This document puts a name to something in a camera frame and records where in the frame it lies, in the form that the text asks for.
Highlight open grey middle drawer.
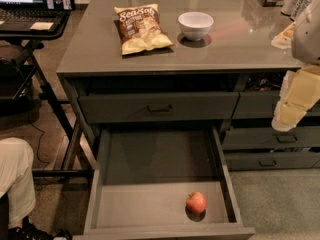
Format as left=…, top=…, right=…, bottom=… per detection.
left=74, top=127, right=255, bottom=240

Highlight red apple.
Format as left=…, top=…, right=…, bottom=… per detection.
left=186, top=192, right=207, bottom=214

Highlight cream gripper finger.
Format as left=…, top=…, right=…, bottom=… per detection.
left=271, top=102, right=306, bottom=132

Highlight white can middle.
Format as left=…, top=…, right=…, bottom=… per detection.
left=290, top=0, right=320, bottom=22

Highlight grey bottom right drawer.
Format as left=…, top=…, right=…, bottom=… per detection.
left=225, top=152, right=320, bottom=171

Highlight black shoe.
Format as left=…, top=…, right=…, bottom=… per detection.
left=8, top=216, right=73, bottom=240

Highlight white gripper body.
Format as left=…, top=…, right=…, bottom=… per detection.
left=280, top=65, right=320, bottom=109

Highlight black rolling laptop stand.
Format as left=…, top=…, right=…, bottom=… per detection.
left=1, top=13, right=94, bottom=179

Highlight grey top left drawer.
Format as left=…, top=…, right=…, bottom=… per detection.
left=78, top=92, right=238, bottom=123

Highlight black smartphone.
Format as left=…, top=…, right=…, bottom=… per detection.
left=45, top=0, right=75, bottom=11

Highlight person leg beige trousers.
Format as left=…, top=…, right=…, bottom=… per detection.
left=0, top=138, right=36, bottom=228

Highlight black laptop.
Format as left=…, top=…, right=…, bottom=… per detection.
left=0, top=0, right=68, bottom=33

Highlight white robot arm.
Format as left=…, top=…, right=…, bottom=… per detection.
left=271, top=0, right=320, bottom=132

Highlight grey counter cabinet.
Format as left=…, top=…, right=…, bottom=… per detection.
left=55, top=0, right=320, bottom=240

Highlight black cable on floor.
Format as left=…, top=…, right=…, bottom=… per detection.
left=28, top=117, right=51, bottom=172

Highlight grey top right drawer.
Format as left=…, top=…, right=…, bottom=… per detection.
left=232, top=90, right=320, bottom=120

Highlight grey middle right drawer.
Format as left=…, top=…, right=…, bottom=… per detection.
left=222, top=127, right=320, bottom=150

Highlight white ceramic bowl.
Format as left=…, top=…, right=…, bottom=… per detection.
left=178, top=12, right=214, bottom=41

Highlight sea salt chip bag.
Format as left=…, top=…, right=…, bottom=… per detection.
left=114, top=4, right=173, bottom=55

